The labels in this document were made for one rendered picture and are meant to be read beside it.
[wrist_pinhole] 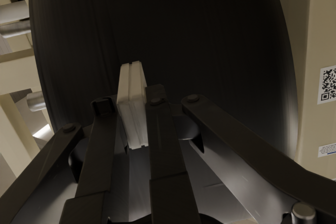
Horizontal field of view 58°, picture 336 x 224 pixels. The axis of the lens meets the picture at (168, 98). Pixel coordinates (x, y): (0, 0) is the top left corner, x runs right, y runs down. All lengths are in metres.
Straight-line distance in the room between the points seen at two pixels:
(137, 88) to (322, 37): 0.43
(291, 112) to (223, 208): 0.15
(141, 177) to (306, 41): 0.35
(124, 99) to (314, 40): 0.43
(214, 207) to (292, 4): 0.35
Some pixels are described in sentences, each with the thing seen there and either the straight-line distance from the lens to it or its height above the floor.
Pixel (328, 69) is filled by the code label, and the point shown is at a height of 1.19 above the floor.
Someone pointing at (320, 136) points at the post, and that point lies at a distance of 0.68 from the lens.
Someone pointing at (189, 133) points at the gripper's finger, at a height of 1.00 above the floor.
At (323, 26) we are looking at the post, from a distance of 0.55.
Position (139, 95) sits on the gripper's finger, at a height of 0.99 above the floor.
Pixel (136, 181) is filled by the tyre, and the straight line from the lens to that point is 0.34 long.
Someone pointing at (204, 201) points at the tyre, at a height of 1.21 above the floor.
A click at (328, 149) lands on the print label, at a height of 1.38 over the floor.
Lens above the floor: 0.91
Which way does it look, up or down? 32 degrees up
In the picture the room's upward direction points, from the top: 168 degrees clockwise
